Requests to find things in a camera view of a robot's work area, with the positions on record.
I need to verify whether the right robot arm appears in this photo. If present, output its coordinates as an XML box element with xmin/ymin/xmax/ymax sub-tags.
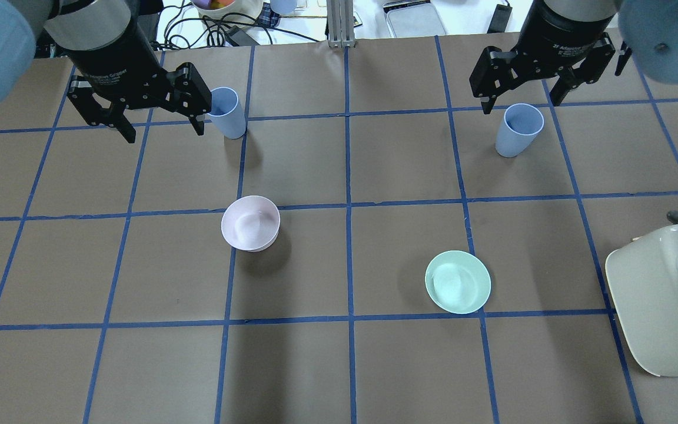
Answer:
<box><xmin>469</xmin><ymin>1</ymin><xmax>678</xmax><ymax>114</ymax></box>

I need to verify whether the blue cup near left arm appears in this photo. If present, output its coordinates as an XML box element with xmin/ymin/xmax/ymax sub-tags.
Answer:
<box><xmin>207</xmin><ymin>87</ymin><xmax>247</xmax><ymax>140</ymax></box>

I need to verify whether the blue cup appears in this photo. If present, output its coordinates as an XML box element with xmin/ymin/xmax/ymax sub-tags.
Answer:
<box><xmin>495</xmin><ymin>104</ymin><xmax>544</xmax><ymax>158</ymax></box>

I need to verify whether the cream toaster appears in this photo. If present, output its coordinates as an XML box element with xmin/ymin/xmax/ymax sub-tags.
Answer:
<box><xmin>604</xmin><ymin>224</ymin><xmax>678</xmax><ymax>377</ymax></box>

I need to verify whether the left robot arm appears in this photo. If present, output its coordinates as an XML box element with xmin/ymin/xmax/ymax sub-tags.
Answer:
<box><xmin>0</xmin><ymin>1</ymin><xmax>212</xmax><ymax>143</ymax></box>

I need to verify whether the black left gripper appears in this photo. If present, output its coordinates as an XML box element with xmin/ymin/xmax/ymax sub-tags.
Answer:
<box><xmin>45</xmin><ymin>1</ymin><xmax>212</xmax><ymax>143</ymax></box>

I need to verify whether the green bowl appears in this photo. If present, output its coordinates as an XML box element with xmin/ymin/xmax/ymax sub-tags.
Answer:
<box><xmin>424</xmin><ymin>250</ymin><xmax>492</xmax><ymax>315</ymax></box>

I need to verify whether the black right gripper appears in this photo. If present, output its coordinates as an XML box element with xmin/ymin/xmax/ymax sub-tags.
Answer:
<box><xmin>469</xmin><ymin>1</ymin><xmax>616</xmax><ymax>115</ymax></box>

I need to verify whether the black power adapter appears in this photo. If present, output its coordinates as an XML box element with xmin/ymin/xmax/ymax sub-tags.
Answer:
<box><xmin>487</xmin><ymin>2</ymin><xmax>512</xmax><ymax>33</ymax></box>

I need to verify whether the pink bowl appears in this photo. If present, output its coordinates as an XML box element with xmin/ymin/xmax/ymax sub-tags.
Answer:
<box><xmin>221</xmin><ymin>196</ymin><xmax>281</xmax><ymax>252</ymax></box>

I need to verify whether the white bowl with fruit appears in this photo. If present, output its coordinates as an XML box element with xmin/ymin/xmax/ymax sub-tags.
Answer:
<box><xmin>191</xmin><ymin>1</ymin><xmax>264</xmax><ymax>27</ymax></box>

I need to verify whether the aluminium frame post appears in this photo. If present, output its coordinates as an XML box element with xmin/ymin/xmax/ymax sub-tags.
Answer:
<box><xmin>326</xmin><ymin>0</ymin><xmax>356</xmax><ymax>48</ymax></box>

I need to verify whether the black cable bundle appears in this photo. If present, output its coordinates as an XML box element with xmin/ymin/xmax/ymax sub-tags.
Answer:
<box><xmin>157</xmin><ymin>0</ymin><xmax>322</xmax><ymax>51</ymax></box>

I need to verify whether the metal tray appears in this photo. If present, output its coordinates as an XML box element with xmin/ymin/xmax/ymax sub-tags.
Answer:
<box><xmin>383</xmin><ymin>1</ymin><xmax>447</xmax><ymax>38</ymax></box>

